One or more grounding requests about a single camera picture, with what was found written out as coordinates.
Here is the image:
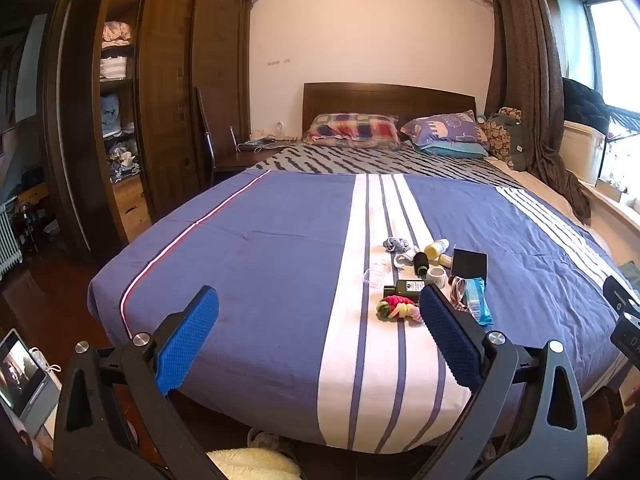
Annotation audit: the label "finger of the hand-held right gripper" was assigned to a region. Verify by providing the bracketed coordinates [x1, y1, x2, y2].
[602, 275, 640, 317]

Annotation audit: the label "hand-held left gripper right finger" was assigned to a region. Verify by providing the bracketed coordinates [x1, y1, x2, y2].
[419, 282, 588, 480]

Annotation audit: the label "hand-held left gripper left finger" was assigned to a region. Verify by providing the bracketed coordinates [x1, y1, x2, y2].
[52, 285, 221, 480]

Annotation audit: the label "blue tissue packet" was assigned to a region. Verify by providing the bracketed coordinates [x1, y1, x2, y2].
[462, 276, 494, 326]

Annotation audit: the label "striped ribbon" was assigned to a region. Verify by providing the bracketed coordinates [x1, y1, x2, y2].
[447, 276, 468, 309]

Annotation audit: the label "colourful hair ties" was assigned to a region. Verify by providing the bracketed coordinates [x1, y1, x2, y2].
[376, 296, 423, 322]

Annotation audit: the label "dark green bottle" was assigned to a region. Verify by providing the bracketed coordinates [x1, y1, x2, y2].
[382, 280, 426, 301]

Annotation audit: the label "black box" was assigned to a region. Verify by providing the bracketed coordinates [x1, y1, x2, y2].
[450, 247, 488, 281]

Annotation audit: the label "clear plastic container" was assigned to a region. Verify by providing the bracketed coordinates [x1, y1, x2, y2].
[362, 258, 393, 289]

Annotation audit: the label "bed with blue striped cover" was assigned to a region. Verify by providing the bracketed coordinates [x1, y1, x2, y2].
[87, 170, 626, 453]

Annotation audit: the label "cream fuzzy rug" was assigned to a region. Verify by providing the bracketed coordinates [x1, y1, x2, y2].
[206, 446, 302, 480]
[585, 434, 609, 480]

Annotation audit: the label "grey shoe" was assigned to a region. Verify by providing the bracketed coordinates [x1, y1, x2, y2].
[247, 427, 297, 454]

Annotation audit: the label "white storage box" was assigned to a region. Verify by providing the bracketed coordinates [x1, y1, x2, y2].
[559, 120, 608, 186]

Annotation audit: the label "grey green cushion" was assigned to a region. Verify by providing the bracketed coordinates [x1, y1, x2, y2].
[510, 124, 537, 172]

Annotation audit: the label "wooden nightstand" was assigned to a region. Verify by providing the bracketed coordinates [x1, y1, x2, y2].
[214, 144, 301, 183]

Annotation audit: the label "mixed patterned clothes pile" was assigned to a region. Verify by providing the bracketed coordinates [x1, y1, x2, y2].
[106, 140, 143, 183]

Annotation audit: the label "teal pillow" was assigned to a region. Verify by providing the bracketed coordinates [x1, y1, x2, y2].
[417, 141, 489, 160]

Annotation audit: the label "black jacket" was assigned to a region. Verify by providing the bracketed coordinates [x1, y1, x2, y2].
[562, 77, 615, 134]

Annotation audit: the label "zebra striped bed sheet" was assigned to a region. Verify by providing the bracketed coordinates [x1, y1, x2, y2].
[250, 142, 523, 188]

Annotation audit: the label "brown patterned cushion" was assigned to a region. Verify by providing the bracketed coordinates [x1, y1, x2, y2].
[486, 107, 523, 168]

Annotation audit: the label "white radiator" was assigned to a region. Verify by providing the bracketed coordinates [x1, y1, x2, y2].
[0, 197, 24, 277]

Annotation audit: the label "purple elephant print pillow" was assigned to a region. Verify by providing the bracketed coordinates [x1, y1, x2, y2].
[400, 110, 491, 153]

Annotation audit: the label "folding chair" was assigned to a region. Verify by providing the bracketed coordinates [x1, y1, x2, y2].
[196, 85, 238, 186]

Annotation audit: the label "plaid pillow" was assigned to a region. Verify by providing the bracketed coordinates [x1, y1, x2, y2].
[305, 112, 402, 151]

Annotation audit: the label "blue folded clothes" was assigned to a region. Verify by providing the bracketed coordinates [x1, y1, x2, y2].
[100, 94, 135, 137]

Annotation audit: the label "window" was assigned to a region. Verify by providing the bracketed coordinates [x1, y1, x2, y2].
[550, 0, 640, 111]

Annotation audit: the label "wooden headboard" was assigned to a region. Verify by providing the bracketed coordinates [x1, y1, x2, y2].
[302, 82, 476, 143]

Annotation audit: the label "wooden wardrobe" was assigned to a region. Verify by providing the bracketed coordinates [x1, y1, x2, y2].
[44, 0, 253, 263]

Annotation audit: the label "brown curtain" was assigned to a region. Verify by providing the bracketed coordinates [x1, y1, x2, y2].
[481, 0, 594, 227]

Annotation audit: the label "white folded clothes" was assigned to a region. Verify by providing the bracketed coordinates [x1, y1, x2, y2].
[99, 57, 132, 81]

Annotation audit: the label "pink folded clothes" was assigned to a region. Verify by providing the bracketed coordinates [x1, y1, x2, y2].
[101, 20, 133, 50]

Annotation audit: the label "black wire rack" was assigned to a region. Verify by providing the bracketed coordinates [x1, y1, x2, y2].
[596, 104, 640, 188]

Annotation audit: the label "white charger cables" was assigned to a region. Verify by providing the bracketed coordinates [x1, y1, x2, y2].
[239, 127, 301, 154]

